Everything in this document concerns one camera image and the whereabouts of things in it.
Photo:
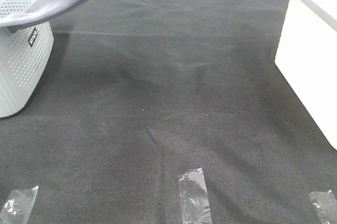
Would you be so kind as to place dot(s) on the grey-blue terry towel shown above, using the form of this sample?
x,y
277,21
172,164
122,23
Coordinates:
x,y
38,12

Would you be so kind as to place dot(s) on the middle clear tape strip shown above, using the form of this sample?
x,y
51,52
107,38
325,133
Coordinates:
x,y
195,207

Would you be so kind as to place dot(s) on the right clear tape strip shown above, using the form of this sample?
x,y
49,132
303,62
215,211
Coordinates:
x,y
325,206

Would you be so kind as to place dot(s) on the left clear tape strip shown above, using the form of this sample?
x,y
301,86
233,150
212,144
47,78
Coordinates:
x,y
18,206

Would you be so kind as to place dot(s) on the clear tape strip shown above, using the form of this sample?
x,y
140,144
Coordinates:
x,y
195,207
18,206
325,206

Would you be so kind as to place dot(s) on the black table cloth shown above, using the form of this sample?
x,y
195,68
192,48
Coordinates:
x,y
137,92

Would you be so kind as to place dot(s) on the grey perforated laundry basket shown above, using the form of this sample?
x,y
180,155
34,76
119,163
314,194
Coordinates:
x,y
24,55

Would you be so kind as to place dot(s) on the cream storage box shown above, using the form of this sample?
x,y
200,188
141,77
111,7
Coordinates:
x,y
306,57

